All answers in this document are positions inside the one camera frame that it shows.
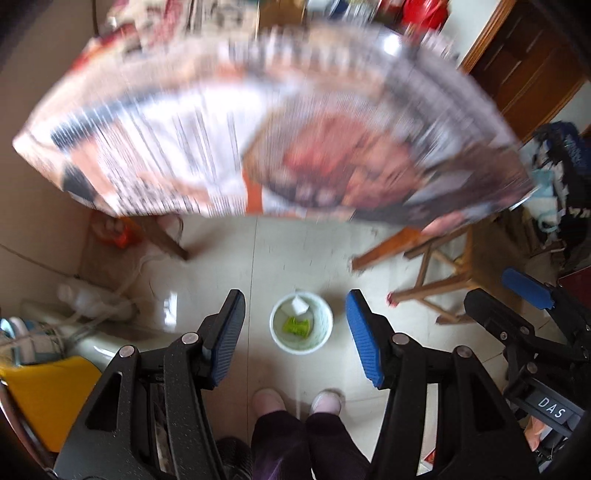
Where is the person's leg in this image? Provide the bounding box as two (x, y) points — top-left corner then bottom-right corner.
(305, 411), (374, 480)
(250, 410), (309, 480)

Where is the wooden door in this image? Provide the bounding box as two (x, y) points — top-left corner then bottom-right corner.
(461, 0), (591, 144)

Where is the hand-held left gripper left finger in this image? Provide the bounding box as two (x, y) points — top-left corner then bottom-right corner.
(54, 289), (247, 480)

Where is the pile of clothes and bags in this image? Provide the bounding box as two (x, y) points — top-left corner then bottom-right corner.
(526, 121), (591, 264)

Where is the pink slipper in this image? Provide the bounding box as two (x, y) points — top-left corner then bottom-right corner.
(252, 388), (288, 420)
(311, 390), (344, 415)

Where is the newspaper print tablecloth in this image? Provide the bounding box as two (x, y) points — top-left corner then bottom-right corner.
(13, 21), (539, 228)

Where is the white power strip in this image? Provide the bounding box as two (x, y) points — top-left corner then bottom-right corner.
(56, 281), (139, 324)

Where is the white paper cup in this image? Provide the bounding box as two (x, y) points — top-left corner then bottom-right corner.
(270, 292), (334, 355)

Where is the green wrapper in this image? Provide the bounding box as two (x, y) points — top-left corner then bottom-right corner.
(284, 316), (313, 337)

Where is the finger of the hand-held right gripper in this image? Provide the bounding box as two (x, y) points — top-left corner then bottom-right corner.
(502, 268), (591, 352)
(464, 289), (583, 380)

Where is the red gift bag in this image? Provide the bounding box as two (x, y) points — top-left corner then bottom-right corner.
(398, 0), (450, 29)

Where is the person's left leg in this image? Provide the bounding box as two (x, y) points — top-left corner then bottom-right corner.
(250, 410), (309, 480)

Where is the yellow plastic container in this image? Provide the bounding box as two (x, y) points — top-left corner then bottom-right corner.
(0, 354), (108, 464)

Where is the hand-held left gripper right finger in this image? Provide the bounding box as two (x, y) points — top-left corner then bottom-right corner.
(345, 289), (540, 480)

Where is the person's right leg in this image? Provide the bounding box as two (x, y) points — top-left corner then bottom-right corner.
(305, 411), (374, 480)

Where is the orange plastic bag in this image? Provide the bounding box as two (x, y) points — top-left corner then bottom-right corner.
(95, 218), (141, 249)

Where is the wooden stool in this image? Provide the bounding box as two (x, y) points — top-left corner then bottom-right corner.
(388, 225), (506, 325)

